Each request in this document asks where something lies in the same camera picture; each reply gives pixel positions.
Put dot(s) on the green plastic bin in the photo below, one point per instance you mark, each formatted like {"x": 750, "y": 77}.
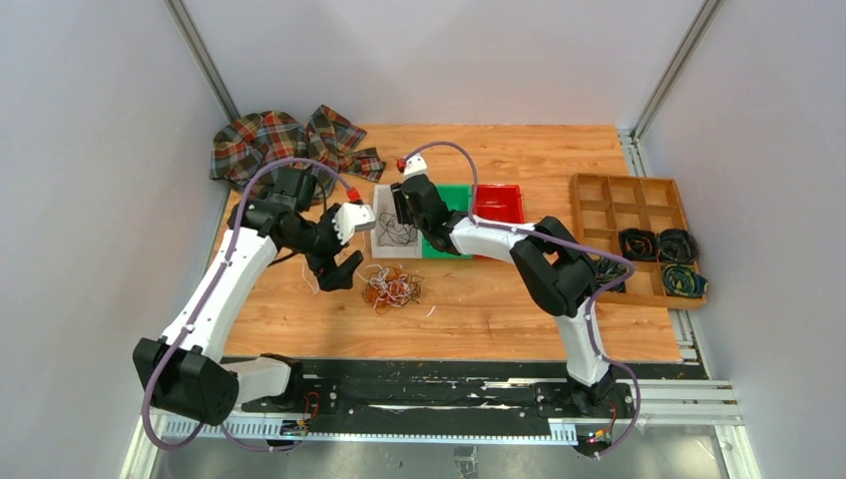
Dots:
{"x": 457, "y": 198}

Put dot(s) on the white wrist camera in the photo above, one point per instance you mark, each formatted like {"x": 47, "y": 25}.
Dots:
{"x": 412, "y": 166}
{"x": 351, "y": 219}

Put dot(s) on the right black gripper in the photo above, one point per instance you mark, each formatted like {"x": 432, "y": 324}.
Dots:
{"x": 400, "y": 203}

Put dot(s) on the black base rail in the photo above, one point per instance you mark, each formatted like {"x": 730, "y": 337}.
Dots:
{"x": 445, "y": 398}

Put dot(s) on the wooden compartment tray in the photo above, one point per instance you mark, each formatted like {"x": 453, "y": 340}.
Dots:
{"x": 641, "y": 219}

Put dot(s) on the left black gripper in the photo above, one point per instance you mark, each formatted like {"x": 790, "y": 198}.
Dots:
{"x": 330, "y": 275}

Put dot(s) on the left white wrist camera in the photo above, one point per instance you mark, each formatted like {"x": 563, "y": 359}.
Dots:
{"x": 351, "y": 219}

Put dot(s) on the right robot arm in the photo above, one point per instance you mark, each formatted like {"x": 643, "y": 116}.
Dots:
{"x": 560, "y": 279}

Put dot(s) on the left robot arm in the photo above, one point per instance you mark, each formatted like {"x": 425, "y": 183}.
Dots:
{"x": 182, "y": 371}

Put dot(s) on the plaid cloth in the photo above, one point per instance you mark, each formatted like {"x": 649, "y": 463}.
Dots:
{"x": 250, "y": 142}

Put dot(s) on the white plastic bin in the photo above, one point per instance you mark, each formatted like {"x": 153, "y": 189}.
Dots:
{"x": 389, "y": 239}

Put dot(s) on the red plastic bin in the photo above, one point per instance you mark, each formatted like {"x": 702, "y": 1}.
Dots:
{"x": 499, "y": 203}

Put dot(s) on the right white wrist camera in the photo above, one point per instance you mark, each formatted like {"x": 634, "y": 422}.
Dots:
{"x": 412, "y": 166}

